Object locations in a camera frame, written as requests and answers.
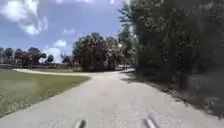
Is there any clump of dark trees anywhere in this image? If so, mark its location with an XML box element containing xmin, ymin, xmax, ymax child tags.
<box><xmin>71</xmin><ymin>32</ymin><xmax>123</xmax><ymax>73</ymax></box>

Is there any pale gravel path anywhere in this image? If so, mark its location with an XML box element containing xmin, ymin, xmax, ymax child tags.
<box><xmin>0</xmin><ymin>68</ymin><xmax>224</xmax><ymax>128</ymax></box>

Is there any dense wood of trees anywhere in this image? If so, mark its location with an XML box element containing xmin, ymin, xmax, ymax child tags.
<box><xmin>117</xmin><ymin>0</ymin><xmax>224</xmax><ymax>90</ymax></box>

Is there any robot's own part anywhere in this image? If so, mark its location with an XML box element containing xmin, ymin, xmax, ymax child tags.
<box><xmin>74</xmin><ymin>119</ymin><xmax>87</xmax><ymax>128</ymax></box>
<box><xmin>144</xmin><ymin>115</ymin><xmax>158</xmax><ymax>128</ymax></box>

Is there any green grass field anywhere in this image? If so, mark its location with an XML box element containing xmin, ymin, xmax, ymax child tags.
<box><xmin>0</xmin><ymin>68</ymin><xmax>92</xmax><ymax>118</ymax></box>

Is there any distant row of trees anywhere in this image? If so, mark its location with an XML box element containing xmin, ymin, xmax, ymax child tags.
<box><xmin>0</xmin><ymin>46</ymin><xmax>55</xmax><ymax>69</ymax></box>

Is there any dark shaded verge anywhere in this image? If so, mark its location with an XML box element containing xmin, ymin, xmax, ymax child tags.
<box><xmin>121</xmin><ymin>71</ymin><xmax>224</xmax><ymax>120</ymax></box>

